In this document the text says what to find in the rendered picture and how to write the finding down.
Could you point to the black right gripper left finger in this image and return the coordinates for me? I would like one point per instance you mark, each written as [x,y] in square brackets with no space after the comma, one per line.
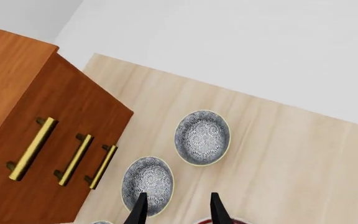
[138,213]

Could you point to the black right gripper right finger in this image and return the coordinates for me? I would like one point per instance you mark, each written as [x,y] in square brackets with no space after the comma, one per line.
[219,212]

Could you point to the plate with red rings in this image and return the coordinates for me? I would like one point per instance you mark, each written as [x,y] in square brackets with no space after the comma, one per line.
[236,220]

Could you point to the patterned grey bowl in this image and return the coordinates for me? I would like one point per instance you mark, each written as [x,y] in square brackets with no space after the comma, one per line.
[149,179]
[99,222]
[202,137]

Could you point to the wooden cabinet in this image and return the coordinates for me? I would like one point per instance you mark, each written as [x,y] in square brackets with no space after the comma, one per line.
[42,93]

